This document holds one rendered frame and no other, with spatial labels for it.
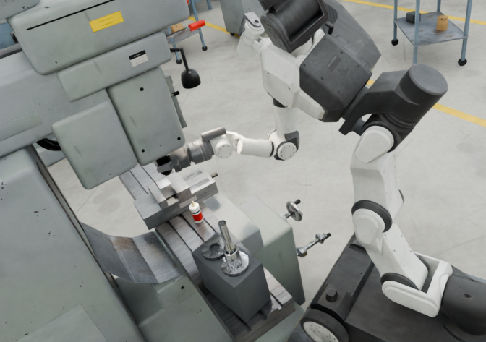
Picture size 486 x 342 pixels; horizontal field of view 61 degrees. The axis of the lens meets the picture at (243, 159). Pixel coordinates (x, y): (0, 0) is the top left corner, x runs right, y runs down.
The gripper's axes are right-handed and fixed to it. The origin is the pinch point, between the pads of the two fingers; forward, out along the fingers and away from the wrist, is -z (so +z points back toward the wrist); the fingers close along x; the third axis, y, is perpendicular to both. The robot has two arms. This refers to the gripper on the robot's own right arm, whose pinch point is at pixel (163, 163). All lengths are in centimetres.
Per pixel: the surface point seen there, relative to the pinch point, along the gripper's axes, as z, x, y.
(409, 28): 277, -233, 93
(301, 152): 103, -135, 123
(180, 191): 1.7, -8.7, 21.4
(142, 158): -5.1, 11.6, -12.3
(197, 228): 3.0, 5.1, 32.4
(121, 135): -8.1, 14.7, -24.8
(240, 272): 12, 51, 13
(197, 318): -10, 19, 69
